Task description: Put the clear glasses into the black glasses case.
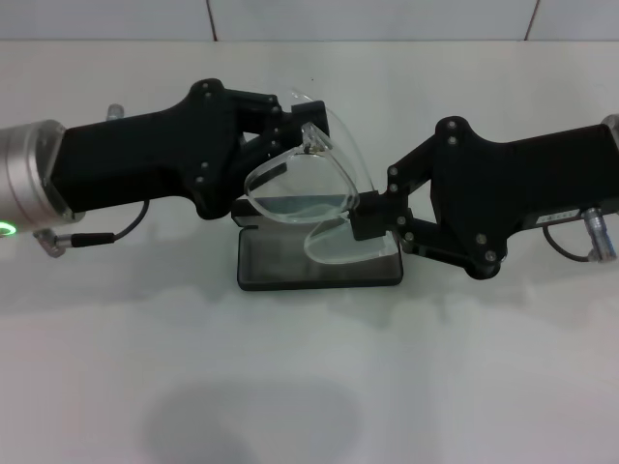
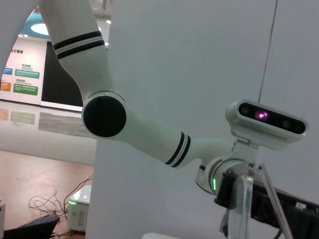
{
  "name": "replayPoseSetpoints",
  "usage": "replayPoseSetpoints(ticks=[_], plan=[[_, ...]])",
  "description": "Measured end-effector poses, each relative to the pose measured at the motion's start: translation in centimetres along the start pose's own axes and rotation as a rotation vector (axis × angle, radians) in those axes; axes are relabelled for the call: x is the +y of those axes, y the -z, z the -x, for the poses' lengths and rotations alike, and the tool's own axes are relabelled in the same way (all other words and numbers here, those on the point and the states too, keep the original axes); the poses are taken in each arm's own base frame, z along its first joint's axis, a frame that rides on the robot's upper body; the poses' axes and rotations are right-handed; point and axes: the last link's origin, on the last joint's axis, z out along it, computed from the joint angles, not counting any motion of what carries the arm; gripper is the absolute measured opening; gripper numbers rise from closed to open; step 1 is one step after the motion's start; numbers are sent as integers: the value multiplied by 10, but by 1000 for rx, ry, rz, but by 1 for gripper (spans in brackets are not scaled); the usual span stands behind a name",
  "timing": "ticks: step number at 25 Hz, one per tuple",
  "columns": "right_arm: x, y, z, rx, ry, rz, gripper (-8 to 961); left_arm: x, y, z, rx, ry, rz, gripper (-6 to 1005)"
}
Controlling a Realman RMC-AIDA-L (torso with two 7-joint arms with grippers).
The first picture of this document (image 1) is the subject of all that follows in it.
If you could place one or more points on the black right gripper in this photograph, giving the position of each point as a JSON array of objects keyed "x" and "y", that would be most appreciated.
[{"x": 508, "y": 183}]

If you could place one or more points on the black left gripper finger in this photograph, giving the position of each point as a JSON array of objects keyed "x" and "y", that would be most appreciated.
[{"x": 309, "y": 113}]

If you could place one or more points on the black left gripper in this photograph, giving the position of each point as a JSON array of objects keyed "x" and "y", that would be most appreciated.
[{"x": 140, "y": 154}]

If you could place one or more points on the clear white glasses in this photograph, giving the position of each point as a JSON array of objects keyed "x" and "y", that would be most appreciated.
[{"x": 314, "y": 210}]

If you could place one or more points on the black glasses case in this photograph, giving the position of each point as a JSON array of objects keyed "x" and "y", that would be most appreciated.
[{"x": 290, "y": 275}]

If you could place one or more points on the silver right gripper connector stub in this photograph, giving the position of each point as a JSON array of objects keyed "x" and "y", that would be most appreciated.
[{"x": 602, "y": 232}]

